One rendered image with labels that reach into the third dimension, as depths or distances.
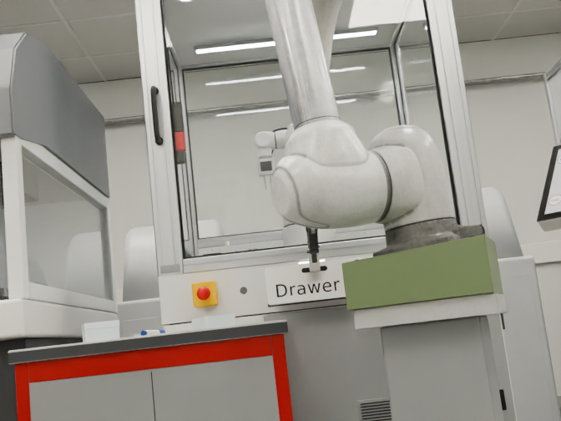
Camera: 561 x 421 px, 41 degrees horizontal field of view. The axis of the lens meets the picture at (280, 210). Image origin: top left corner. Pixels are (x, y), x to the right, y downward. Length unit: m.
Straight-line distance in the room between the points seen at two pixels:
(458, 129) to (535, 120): 3.64
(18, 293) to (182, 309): 0.48
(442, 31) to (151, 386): 1.47
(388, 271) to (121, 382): 0.64
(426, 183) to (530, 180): 4.36
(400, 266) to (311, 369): 0.85
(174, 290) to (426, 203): 0.99
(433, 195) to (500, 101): 4.46
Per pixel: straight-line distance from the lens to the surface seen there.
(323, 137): 1.51
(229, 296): 2.29
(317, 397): 2.29
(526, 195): 5.90
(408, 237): 1.58
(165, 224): 2.34
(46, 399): 1.78
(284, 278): 2.21
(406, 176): 1.57
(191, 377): 1.71
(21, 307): 2.16
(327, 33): 1.88
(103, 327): 1.96
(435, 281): 1.49
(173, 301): 2.31
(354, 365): 2.30
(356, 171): 1.51
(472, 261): 1.48
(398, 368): 1.56
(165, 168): 2.37
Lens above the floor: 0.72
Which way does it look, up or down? 10 degrees up
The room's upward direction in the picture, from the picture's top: 6 degrees counter-clockwise
